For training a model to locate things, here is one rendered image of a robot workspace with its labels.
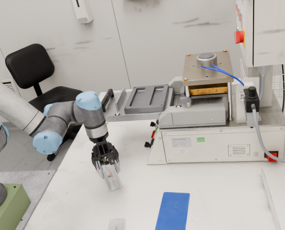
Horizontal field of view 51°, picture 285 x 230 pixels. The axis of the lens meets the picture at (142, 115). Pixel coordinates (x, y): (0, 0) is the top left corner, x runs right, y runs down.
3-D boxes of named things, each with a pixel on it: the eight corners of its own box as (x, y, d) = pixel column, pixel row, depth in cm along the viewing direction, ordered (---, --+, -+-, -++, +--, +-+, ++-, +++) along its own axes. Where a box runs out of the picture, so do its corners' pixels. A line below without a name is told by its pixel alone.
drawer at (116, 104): (174, 94, 137) (171, 79, 133) (169, 120, 119) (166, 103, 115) (113, 99, 144) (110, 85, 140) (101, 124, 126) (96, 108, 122)
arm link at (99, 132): (82, 121, 105) (104, 114, 106) (86, 132, 107) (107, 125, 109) (86, 131, 98) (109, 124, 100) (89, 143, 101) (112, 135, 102)
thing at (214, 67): (244, 68, 127) (244, 39, 121) (254, 104, 102) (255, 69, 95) (187, 74, 133) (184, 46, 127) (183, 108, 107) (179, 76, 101)
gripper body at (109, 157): (98, 171, 105) (90, 144, 99) (94, 157, 113) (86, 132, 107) (119, 164, 107) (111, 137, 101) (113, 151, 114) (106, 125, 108)
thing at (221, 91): (228, 73, 126) (227, 52, 122) (232, 97, 108) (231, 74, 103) (187, 76, 131) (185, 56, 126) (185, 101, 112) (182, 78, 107)
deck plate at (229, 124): (269, 82, 133) (269, 81, 132) (287, 126, 104) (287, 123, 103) (168, 91, 144) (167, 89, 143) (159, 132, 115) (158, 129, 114)
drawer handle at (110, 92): (114, 95, 139) (112, 88, 137) (105, 112, 127) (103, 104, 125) (110, 96, 139) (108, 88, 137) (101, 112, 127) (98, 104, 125)
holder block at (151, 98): (169, 88, 135) (168, 83, 134) (164, 111, 118) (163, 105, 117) (134, 91, 139) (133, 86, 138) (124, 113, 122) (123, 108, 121)
